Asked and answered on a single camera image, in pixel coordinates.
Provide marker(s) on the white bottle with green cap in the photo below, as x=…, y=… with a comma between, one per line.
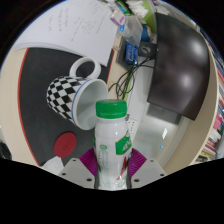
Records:
x=111, y=140

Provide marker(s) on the black computer monitor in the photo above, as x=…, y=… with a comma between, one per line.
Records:
x=180, y=66

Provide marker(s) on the flat round red coaster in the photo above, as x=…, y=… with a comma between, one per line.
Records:
x=65, y=145

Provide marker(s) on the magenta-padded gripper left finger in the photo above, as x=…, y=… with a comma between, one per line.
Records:
x=75, y=171

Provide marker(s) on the black desk mat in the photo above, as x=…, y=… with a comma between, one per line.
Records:
x=36, y=116

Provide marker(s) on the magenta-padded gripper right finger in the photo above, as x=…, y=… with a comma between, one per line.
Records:
x=150, y=171

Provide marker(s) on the white paper notebook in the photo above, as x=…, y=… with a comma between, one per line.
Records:
x=73, y=30

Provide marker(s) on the black and white checkered mug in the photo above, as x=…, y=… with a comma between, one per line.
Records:
x=63, y=93

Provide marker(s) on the shelf unit with books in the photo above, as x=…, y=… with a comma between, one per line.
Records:
x=200, y=133

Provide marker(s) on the small blue box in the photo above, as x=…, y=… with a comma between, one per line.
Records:
x=131, y=53

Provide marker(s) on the clear plastic container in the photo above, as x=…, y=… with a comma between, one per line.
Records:
x=133, y=30

